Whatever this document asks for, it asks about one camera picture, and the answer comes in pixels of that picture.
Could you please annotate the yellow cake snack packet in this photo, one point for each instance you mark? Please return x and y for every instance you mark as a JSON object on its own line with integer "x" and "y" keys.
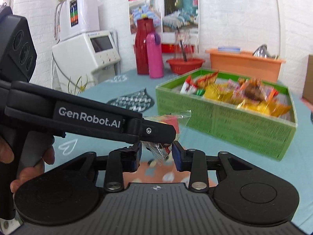
{"x": 272, "y": 108}

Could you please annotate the green candy packet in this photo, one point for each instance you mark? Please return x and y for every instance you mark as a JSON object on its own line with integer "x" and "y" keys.
{"x": 200, "y": 92}

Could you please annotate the red white candy packet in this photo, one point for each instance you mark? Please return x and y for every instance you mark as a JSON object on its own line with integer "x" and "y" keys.
{"x": 189, "y": 86}

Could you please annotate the red thermos jug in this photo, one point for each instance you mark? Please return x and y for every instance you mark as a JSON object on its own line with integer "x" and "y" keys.
{"x": 145, "y": 26}

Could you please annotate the orange snack packet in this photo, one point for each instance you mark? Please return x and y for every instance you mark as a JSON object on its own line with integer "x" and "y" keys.
{"x": 255, "y": 90}

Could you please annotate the orange plastic tub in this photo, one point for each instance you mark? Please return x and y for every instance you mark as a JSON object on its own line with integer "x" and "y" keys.
{"x": 245, "y": 64}

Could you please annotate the green cardboard box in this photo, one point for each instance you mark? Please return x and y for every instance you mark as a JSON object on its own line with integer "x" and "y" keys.
{"x": 264, "y": 134}

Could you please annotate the white wall water purifier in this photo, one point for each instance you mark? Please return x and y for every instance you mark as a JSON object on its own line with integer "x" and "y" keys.
{"x": 77, "y": 17}

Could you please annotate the bedding poster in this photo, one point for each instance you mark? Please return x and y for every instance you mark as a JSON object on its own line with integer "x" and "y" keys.
{"x": 167, "y": 15}

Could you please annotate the brown cardboard box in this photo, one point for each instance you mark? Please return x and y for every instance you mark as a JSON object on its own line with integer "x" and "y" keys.
{"x": 308, "y": 87}

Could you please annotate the glass pitcher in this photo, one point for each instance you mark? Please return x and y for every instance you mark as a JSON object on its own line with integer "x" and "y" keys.
{"x": 185, "y": 44}

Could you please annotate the lidded tin container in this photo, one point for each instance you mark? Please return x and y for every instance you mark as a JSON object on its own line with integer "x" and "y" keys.
{"x": 229, "y": 49}

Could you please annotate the red checkered snack packet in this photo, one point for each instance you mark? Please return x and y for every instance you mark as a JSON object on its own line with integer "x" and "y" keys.
{"x": 203, "y": 81}

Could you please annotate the yellow chips bag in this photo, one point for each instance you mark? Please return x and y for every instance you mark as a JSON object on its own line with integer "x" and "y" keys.
{"x": 218, "y": 92}

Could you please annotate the white water dispenser machine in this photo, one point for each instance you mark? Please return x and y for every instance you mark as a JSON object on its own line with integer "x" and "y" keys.
{"x": 86, "y": 60}

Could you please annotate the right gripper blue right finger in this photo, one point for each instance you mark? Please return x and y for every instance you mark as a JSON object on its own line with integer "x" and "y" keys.
{"x": 179, "y": 156}

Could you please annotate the clear dark candy packet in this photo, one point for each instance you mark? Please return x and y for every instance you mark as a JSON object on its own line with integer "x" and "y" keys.
{"x": 161, "y": 131}

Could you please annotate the pink thermos bottle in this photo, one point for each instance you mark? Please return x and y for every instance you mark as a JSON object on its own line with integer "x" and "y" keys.
{"x": 154, "y": 52}

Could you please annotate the red plastic basin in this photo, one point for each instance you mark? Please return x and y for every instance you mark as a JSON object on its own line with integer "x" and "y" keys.
{"x": 179, "y": 66}

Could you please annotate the steel bowl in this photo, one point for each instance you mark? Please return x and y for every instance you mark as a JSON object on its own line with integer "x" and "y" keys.
{"x": 262, "y": 51}

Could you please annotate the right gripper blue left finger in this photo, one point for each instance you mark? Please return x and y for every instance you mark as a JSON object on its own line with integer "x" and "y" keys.
{"x": 132, "y": 157}

